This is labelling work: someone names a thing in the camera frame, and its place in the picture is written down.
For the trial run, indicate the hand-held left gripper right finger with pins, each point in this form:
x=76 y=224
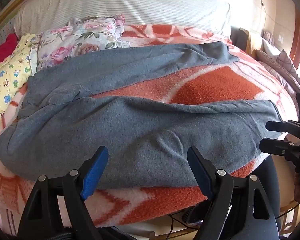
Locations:
x=200 y=173

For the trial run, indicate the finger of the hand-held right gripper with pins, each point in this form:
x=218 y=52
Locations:
x=272 y=145
x=277 y=126

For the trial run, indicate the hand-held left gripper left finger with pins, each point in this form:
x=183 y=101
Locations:
x=95 y=173

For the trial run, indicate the grey fleece pants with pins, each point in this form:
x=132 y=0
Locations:
x=140 y=135

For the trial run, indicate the purple striped quilt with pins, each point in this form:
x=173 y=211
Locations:
x=282 y=65

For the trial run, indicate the orange white patterned blanket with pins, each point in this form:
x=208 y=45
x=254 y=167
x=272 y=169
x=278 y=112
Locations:
x=215 y=85

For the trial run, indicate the wooden chair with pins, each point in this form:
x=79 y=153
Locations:
x=242 y=38

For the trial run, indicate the yellow cartoon print pillow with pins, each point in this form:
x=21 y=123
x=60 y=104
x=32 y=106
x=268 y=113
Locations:
x=10 y=75

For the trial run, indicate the floral pillow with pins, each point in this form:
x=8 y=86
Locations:
x=77 y=42

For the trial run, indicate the red fleece cloth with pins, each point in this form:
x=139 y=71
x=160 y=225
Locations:
x=2 y=50

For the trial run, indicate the white striped headboard cushion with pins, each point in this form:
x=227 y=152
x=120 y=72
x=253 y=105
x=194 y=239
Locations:
x=115 y=2

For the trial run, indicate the light wooden bed frame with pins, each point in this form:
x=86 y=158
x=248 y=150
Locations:
x=287 y=180

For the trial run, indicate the wall light switch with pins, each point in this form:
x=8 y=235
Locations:
x=280 y=38

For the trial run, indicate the wooden door frame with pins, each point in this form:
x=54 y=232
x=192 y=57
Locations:
x=297 y=40

